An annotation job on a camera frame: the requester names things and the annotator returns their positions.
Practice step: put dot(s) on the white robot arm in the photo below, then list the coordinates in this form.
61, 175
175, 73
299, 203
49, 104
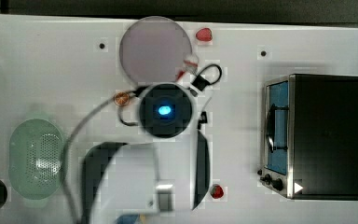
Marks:
162, 167

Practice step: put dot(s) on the green oval strainer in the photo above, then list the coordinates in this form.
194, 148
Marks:
35, 159

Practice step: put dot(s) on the orange slice toy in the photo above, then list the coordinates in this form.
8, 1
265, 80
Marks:
122, 98

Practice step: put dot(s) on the round lilac plate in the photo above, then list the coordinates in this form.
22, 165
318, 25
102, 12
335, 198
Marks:
153, 49

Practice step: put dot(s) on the toy strawberry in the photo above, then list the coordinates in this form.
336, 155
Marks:
204, 35

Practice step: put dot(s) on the blue cup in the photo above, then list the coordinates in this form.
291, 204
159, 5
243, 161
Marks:
128, 219

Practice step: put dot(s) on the black toaster oven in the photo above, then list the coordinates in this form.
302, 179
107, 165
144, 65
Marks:
310, 137

